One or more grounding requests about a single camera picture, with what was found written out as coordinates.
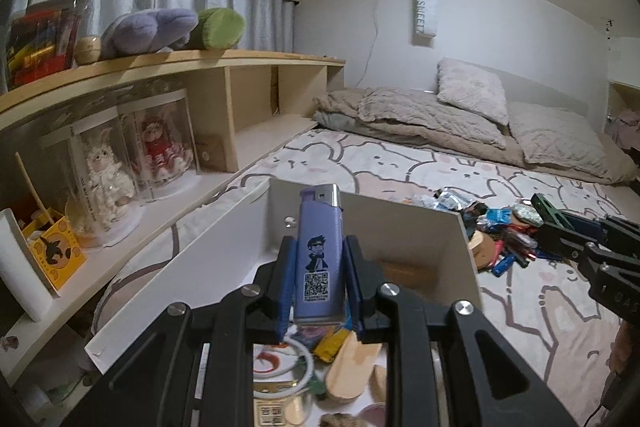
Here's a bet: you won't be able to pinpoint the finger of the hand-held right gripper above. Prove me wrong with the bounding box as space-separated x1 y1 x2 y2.
537 221 610 269
564 212 640 244

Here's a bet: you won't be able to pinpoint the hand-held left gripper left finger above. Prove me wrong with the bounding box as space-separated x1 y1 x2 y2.
62 234 301 427

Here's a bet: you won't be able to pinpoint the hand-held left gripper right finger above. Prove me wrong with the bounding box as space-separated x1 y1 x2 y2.
342 234 581 427

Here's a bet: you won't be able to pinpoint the purple lighter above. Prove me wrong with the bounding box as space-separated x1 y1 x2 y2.
292 184 346 325

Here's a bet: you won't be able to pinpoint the white storage box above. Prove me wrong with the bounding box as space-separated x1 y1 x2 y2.
84 177 483 427

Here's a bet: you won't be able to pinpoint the clear jar of coloured items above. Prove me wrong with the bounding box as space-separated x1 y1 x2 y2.
7 0 88 90

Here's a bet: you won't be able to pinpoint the iridescent oval compact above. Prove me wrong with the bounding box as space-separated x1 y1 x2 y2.
512 203 543 225

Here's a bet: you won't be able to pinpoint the pile of colourful lighters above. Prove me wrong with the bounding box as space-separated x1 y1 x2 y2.
487 227 540 278

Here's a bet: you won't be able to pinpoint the rectangular wooden block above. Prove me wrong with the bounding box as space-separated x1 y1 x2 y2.
380 259 436 289

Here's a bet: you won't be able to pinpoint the blue packet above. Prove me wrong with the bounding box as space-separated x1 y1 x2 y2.
484 208 513 227

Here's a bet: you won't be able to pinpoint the bunny printed blanket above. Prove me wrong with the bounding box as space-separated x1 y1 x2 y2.
92 129 640 427

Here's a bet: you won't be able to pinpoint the round wooden discs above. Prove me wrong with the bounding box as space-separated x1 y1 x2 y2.
467 231 501 268

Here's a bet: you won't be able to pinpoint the oval wooden piece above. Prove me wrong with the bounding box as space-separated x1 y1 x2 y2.
325 332 388 403

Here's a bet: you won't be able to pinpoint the wide quilted beige pillow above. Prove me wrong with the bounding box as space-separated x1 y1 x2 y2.
507 102 611 170

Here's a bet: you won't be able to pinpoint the pile of clothes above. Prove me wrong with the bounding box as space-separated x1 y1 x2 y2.
605 109 640 152

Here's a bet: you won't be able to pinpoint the crumpled clear wrapper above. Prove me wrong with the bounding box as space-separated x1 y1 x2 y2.
415 189 488 214

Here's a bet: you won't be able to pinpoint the small cardboard box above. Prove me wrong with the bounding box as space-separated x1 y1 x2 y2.
195 134 227 172

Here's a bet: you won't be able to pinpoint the small fluffy beige pillow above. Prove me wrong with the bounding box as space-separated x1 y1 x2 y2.
436 58 510 126

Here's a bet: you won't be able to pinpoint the beige duvet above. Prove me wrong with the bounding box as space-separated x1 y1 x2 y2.
312 88 638 185

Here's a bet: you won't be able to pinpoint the long quilted beige pillow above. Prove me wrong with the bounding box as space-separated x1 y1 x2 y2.
357 87 508 150

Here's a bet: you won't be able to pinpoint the red doll in clear case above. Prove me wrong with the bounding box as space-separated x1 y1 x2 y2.
120 89 201 200

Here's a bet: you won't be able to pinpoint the white doll in clear case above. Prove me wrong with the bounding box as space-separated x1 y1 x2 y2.
42 109 146 248

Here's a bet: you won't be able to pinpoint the yellow cardboard box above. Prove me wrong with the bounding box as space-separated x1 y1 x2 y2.
25 214 88 298

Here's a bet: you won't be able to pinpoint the wooden shelf unit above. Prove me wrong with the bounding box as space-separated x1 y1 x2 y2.
0 48 347 408

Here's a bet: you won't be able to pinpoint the white paper roll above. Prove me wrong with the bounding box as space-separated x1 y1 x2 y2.
0 208 53 323

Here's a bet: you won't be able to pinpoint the white hanging paper bag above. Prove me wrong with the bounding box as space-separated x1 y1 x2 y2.
412 0 440 45

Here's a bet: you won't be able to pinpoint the green plush toy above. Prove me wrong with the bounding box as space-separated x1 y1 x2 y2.
187 8 247 51

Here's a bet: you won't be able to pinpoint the wooden stick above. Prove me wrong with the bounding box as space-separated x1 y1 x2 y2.
15 152 56 228

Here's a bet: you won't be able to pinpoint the purple plush toy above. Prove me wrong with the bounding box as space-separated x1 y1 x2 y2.
100 8 198 60

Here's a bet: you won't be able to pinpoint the small wooden ball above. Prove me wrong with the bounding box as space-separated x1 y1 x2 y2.
74 36 102 64

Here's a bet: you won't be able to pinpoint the large white ring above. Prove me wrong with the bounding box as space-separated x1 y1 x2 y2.
252 337 316 400

